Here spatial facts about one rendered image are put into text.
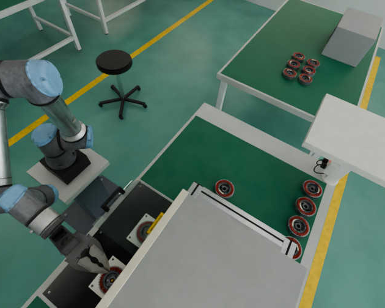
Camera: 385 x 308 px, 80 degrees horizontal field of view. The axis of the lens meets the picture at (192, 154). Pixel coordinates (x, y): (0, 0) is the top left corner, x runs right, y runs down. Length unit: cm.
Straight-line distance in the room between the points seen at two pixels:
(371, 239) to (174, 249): 217
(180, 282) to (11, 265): 181
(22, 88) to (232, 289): 84
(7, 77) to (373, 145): 138
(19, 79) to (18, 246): 163
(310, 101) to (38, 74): 177
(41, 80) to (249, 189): 110
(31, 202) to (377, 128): 137
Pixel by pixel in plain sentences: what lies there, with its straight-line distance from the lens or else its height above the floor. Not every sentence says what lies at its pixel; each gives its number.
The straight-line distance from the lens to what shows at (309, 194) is 148.
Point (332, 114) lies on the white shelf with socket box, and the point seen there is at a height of 120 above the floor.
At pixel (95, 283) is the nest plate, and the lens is 122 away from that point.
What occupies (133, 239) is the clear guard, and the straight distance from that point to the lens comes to 92.
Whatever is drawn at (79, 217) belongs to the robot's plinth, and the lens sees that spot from 218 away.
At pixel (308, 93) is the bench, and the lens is 211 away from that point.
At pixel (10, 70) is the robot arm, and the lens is 92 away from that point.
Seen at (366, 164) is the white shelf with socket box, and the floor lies 120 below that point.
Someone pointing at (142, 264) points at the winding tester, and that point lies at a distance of 64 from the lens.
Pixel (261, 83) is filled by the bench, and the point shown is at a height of 75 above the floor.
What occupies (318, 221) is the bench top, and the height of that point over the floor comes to 75.
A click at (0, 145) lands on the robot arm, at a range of 94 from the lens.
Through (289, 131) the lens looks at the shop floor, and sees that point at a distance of 283.
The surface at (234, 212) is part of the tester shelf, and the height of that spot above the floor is 112.
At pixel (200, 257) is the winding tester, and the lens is 64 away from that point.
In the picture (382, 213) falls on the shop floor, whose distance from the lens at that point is 281.
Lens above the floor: 195
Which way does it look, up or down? 57 degrees down
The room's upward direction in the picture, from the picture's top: 7 degrees clockwise
